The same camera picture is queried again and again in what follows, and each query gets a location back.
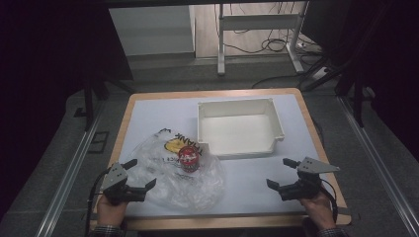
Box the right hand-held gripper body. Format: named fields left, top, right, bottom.
left=278, top=156, right=341, bottom=202

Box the person's right hand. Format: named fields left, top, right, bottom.
left=298, top=192, right=337, bottom=231

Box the left hand-held gripper black cable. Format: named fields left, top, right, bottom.
left=84, top=167, right=114, bottom=237

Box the white wall panel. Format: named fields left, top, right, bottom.
left=108, top=4, right=196, bottom=57

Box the clear printed plastic bag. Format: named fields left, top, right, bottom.
left=126, top=127, right=227, bottom=212

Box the right hand-held gripper black cable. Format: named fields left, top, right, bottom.
left=319, top=179, right=339, bottom=225

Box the black metal stand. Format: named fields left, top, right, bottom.
left=81, top=78, right=136, bottom=132
left=301, top=55, right=368, bottom=128

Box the person's left hand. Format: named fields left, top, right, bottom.
left=96, top=195, right=130, bottom=229

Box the black floor frame plate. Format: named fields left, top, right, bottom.
left=87, top=130, right=111, bottom=154

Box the tangle of black floor cables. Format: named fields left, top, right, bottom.
left=226, top=29, right=322, bottom=56

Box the silver metal floor rail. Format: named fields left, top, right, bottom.
left=337, top=96, right=419, bottom=237
left=34, top=102, right=107, bottom=237

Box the red can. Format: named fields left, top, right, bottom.
left=177, top=145, right=202, bottom=174

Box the long black floor cable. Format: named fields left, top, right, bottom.
left=251, top=74, right=309, bottom=90

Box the white power strip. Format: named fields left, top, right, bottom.
left=310, top=66, right=329, bottom=82

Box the white plastic bin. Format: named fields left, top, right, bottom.
left=197, top=97, right=286, bottom=161

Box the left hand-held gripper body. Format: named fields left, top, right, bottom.
left=99, top=162, right=147, bottom=205

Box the hand-held gripper black cable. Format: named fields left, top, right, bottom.
left=84, top=167, right=114, bottom=237
left=319, top=179, right=339, bottom=225

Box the white metal desk frame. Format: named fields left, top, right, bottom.
left=215, top=2, right=311, bottom=77

